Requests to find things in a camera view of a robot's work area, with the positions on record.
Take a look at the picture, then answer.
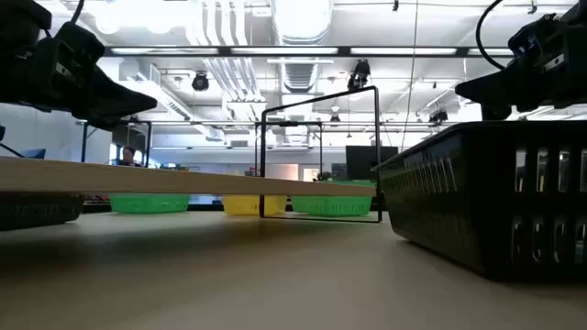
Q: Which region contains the black metal shelf frame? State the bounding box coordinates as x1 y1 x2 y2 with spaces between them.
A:
258 84 384 225

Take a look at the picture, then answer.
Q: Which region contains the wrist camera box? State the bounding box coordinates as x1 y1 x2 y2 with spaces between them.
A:
44 21 106 66
507 13 559 60

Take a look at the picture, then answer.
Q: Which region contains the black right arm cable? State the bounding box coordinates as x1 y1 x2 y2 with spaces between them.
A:
474 0 508 72

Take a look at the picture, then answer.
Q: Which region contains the person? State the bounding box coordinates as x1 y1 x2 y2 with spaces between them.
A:
116 146 144 168

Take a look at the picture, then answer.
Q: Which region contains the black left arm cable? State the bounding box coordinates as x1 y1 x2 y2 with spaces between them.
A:
70 0 87 25

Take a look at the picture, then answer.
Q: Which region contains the green plastic slotted basket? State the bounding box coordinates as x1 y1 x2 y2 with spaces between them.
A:
108 192 193 215
290 195 374 218

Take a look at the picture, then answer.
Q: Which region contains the round ceiling air duct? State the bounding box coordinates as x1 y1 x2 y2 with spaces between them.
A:
270 0 335 48

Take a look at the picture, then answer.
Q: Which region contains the overhead light bar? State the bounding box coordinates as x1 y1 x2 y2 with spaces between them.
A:
104 44 515 60

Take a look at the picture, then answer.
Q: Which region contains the round black ceiling device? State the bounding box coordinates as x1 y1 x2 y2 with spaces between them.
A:
191 71 211 93

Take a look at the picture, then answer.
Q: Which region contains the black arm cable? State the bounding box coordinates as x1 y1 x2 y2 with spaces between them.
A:
70 0 87 25
474 0 508 72

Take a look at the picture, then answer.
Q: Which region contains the black overhead camera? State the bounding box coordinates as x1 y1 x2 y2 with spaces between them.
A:
346 58 372 92

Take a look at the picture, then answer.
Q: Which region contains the black plastic slotted basket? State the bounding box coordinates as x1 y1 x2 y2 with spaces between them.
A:
0 192 86 232
371 119 587 282

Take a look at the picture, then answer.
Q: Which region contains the black background metal frame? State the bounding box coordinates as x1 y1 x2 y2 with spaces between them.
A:
80 118 154 168
252 119 325 178

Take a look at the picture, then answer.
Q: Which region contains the wooden shelf board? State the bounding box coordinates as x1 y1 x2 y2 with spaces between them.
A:
0 156 379 199

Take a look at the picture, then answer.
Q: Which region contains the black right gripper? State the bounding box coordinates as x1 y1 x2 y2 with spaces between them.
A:
455 21 587 122

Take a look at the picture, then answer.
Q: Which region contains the black monitor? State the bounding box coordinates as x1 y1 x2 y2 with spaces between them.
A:
344 145 400 182

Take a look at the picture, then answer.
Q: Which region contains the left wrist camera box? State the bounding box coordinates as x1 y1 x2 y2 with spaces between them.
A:
44 21 106 66

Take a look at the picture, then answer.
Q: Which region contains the small black ceiling device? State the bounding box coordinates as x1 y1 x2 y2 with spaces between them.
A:
427 108 450 125

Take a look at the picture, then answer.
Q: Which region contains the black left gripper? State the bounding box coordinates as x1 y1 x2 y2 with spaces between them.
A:
0 38 159 132

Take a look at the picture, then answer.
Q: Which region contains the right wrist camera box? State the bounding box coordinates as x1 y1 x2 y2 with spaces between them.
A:
507 13 559 60

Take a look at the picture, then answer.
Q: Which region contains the yellow plastic slotted basket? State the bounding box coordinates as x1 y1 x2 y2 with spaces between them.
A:
221 194 289 217

